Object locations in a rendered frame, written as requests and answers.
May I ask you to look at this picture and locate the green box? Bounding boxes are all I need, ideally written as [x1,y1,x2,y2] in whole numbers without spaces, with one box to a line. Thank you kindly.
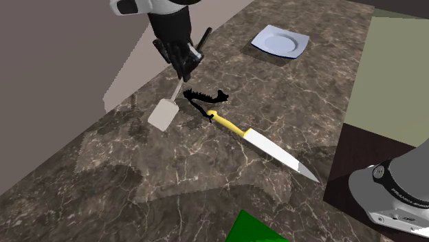
[224,209,290,242]

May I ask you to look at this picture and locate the white square plate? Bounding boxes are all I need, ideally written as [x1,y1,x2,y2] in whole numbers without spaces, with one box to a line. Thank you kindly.
[250,24,310,60]

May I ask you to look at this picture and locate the yellow-handled kitchen knife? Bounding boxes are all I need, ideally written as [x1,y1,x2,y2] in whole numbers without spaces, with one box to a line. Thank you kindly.
[206,109,320,184]

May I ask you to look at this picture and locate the metal spatula with black handle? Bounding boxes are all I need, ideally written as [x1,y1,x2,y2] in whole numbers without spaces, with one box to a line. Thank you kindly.
[146,27,213,133]

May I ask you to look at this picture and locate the dark robot stand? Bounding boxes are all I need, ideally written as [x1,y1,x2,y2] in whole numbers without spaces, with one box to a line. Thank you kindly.
[322,122,429,242]

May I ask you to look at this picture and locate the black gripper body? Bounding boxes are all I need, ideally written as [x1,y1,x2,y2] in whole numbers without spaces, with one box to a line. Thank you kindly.
[146,5,194,47]

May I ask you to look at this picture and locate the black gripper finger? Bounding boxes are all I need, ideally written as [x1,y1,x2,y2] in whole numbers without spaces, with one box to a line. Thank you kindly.
[152,38,173,65]
[171,43,204,83]

